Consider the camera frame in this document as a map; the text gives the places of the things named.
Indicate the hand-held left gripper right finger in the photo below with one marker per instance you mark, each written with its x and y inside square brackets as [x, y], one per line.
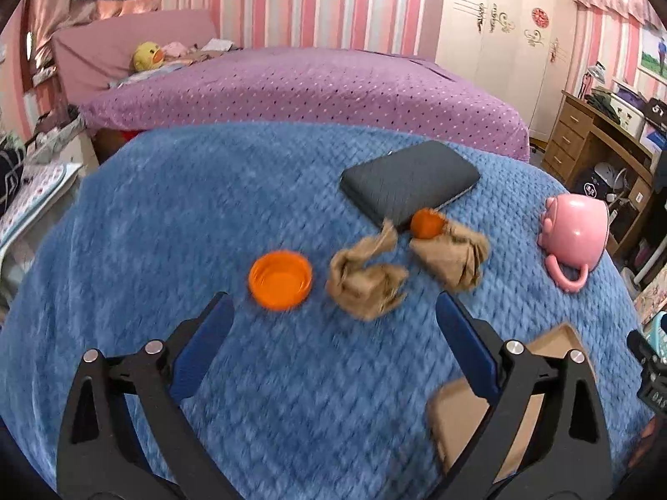
[469, 354]

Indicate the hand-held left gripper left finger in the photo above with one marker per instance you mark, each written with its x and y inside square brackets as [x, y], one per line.
[200, 349]

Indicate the brown paper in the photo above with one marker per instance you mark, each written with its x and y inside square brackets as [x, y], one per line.
[451, 260]
[365, 286]

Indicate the brown phone case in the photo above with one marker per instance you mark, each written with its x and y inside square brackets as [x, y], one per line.
[458, 416]

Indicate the orange plastic lid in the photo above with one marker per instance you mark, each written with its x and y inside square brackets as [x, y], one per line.
[280, 281]

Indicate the blue fleece blanket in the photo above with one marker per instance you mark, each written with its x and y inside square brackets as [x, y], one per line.
[156, 245]

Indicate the small orange peel piece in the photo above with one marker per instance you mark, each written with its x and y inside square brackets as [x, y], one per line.
[427, 224]

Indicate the pink mug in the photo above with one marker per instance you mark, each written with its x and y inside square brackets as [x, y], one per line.
[576, 229]

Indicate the black power bank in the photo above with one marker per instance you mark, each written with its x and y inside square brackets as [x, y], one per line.
[411, 179]

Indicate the white round appliance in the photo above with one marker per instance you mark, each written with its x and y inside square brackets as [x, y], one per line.
[609, 177]

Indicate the polka dot cushion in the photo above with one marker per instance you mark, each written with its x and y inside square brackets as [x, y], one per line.
[31, 198]

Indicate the wooden desk with drawers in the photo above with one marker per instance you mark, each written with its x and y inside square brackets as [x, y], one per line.
[573, 130]

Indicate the black patterned cloth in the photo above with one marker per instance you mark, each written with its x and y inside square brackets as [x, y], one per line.
[10, 177]

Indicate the purple dotted bed cover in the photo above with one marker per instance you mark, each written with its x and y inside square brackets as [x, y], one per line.
[312, 88]

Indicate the cream wardrobe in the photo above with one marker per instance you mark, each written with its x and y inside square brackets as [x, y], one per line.
[495, 62]

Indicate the yellow duck plush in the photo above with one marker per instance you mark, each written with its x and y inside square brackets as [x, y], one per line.
[147, 57]

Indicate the pink plush toy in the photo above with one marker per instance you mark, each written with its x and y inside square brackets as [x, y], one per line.
[176, 49]

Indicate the desk lamp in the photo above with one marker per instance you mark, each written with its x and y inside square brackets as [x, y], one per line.
[594, 75]

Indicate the pink bed headboard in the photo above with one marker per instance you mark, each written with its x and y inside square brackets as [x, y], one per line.
[104, 52]

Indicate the wall poster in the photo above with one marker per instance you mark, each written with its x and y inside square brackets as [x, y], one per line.
[655, 54]

